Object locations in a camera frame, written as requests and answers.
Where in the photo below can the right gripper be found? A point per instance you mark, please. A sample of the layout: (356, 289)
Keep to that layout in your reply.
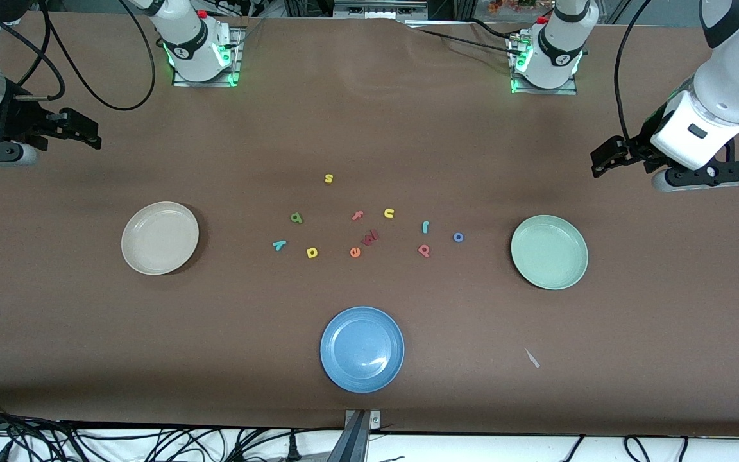
(18, 120)

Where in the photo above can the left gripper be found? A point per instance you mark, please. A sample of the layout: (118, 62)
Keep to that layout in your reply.
(637, 147)

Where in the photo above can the pink letter p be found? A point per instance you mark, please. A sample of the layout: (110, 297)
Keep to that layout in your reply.
(423, 249)

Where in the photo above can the teal letter y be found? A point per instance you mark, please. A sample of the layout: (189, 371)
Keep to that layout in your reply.
(280, 244)

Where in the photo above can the green letter a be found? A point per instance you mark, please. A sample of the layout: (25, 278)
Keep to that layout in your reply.
(296, 219)

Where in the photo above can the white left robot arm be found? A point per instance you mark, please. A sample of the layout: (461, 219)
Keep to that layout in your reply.
(559, 51)

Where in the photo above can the green plate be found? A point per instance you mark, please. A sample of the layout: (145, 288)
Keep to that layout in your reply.
(549, 252)

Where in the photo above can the beige brown plate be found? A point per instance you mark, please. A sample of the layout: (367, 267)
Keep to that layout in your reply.
(160, 238)

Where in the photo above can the orange flowers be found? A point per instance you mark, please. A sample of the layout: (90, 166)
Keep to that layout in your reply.
(517, 5)

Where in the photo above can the white paper scrap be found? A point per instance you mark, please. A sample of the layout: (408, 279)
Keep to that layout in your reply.
(532, 358)

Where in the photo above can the brown table cover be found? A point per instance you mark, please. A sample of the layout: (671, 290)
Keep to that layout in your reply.
(369, 115)

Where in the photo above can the dark red letter w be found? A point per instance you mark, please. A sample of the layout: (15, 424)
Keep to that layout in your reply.
(370, 238)

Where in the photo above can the silver device box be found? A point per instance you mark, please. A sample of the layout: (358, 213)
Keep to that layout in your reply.
(379, 9)

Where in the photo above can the blue plate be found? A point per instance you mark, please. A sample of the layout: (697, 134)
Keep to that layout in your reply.
(362, 350)

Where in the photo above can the dark aluminium profile beam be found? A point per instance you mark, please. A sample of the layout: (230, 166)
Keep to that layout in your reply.
(353, 443)

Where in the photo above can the black power plug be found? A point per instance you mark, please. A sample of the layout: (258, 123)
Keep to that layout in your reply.
(292, 449)

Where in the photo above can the silver metal bracket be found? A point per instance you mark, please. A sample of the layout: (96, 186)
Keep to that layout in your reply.
(374, 420)

